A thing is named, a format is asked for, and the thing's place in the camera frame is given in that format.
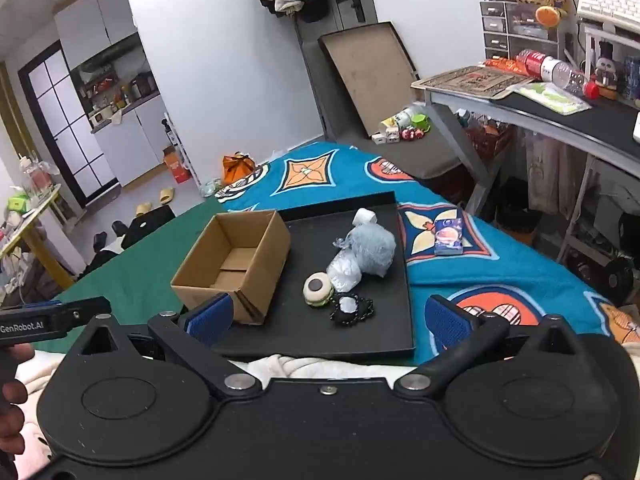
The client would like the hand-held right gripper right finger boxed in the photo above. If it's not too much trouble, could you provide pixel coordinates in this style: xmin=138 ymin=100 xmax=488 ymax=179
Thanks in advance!
xmin=394 ymin=294 xmax=577 ymax=402

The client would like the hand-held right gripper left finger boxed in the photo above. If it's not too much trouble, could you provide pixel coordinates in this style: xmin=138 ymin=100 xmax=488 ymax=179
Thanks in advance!
xmin=79 ymin=292 xmax=263 ymax=401

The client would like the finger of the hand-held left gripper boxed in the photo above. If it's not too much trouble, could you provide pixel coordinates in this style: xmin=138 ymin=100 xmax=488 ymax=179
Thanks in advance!
xmin=62 ymin=296 xmax=112 ymax=333

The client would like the brown cardboard box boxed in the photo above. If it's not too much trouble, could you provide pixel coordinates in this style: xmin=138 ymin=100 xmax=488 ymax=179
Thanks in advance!
xmin=171 ymin=209 xmax=292 ymax=326

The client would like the light blue fluffy ball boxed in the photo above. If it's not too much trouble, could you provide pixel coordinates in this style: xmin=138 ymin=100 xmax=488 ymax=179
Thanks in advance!
xmin=350 ymin=223 xmax=397 ymax=280

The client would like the white clear plastic bag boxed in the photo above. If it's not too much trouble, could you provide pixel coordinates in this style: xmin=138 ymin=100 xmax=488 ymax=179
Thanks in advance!
xmin=326 ymin=236 xmax=363 ymax=293

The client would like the black tray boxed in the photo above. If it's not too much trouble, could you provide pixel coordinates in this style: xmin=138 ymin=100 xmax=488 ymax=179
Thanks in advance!
xmin=212 ymin=190 xmax=417 ymax=361

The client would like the person's left hand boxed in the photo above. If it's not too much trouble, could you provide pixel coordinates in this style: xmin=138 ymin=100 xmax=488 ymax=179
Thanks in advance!
xmin=0 ymin=344 xmax=37 ymax=456

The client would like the teal printed blanket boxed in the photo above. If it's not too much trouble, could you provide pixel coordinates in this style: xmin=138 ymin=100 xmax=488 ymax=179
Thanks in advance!
xmin=214 ymin=141 xmax=640 ymax=367

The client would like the blue printed card box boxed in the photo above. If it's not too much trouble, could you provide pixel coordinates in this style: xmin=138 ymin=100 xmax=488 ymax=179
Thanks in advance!
xmin=433 ymin=217 xmax=469 ymax=257

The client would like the yellow side table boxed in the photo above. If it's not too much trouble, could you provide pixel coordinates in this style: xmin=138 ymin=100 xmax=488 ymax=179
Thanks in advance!
xmin=0 ymin=183 xmax=76 ymax=291

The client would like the black lace-edged white pad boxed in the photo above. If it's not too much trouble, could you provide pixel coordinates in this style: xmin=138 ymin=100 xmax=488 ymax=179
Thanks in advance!
xmin=329 ymin=294 xmax=375 ymax=325

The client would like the black laptop bag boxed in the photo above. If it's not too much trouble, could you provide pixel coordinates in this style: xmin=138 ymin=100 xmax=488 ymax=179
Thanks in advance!
xmin=121 ymin=205 xmax=177 ymax=250

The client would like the white fluffy blanket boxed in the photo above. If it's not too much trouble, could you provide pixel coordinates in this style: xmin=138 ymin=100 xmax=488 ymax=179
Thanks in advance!
xmin=10 ymin=345 xmax=421 ymax=461

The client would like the burger squishy toy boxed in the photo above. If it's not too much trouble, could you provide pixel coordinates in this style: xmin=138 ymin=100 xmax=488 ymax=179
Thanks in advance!
xmin=303 ymin=272 xmax=334 ymax=308

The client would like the orange folded bag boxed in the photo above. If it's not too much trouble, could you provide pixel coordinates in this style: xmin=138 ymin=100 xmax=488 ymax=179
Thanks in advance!
xmin=222 ymin=151 xmax=257 ymax=186

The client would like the orange carton box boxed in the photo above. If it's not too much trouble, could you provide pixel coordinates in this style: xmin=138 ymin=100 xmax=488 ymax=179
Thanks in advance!
xmin=163 ymin=145 xmax=192 ymax=184

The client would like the grey low bench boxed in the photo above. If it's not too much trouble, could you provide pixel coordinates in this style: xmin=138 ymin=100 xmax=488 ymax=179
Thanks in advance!
xmin=327 ymin=119 xmax=466 ymax=181

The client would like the beige tote bag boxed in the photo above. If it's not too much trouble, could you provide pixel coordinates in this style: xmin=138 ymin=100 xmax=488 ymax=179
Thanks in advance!
xmin=525 ymin=130 xmax=598 ymax=216

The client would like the red storage basket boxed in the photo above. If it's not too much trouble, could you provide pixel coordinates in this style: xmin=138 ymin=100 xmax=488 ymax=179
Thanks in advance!
xmin=465 ymin=117 xmax=516 ymax=171

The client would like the black framed sliding door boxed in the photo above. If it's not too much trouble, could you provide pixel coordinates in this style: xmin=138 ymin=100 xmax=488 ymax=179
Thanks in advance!
xmin=18 ymin=51 xmax=120 ymax=208

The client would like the kitchen counter shelf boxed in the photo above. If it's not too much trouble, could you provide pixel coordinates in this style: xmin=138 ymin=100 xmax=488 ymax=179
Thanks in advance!
xmin=70 ymin=40 xmax=166 ymax=133

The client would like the grey desk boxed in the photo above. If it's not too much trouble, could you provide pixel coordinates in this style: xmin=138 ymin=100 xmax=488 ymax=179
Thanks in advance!
xmin=411 ymin=72 xmax=640 ymax=266

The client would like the brown patterned cardboard mat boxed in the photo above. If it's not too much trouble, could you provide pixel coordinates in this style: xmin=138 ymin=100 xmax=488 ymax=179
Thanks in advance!
xmin=417 ymin=65 xmax=536 ymax=98

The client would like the green and white packet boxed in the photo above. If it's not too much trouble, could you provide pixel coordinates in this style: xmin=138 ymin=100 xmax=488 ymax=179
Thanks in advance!
xmin=506 ymin=81 xmax=593 ymax=115

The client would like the orange snack packet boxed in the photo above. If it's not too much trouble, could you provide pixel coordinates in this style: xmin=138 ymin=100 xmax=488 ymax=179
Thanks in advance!
xmin=482 ymin=57 xmax=531 ymax=77

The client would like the clear plastic bottle red cap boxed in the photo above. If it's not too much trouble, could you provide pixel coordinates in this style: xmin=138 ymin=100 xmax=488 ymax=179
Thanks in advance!
xmin=515 ymin=49 xmax=600 ymax=98

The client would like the small doll figure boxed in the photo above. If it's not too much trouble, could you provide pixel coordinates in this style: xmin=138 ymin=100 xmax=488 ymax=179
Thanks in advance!
xmin=594 ymin=42 xmax=622 ymax=101

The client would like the grey drawer organizer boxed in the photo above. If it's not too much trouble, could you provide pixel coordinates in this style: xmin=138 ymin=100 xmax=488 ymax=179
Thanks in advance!
xmin=479 ymin=0 xmax=567 ymax=61

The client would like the orange plush toy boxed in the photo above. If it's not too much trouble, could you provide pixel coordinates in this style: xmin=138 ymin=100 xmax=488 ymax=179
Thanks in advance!
xmin=535 ymin=5 xmax=562 ymax=28

